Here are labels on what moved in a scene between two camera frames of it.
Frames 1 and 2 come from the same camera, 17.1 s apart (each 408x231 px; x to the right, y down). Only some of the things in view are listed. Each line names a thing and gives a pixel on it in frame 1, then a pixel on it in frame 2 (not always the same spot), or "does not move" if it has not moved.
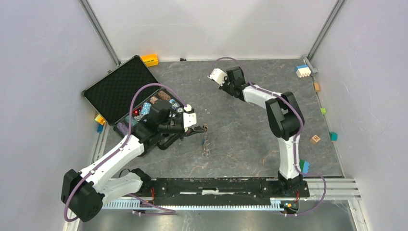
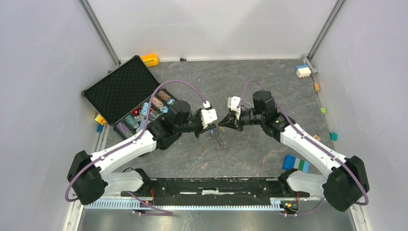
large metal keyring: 205,142 to 220,138
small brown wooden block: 316,86 does not move
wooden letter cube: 314,139 does not move
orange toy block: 150,60 does not move
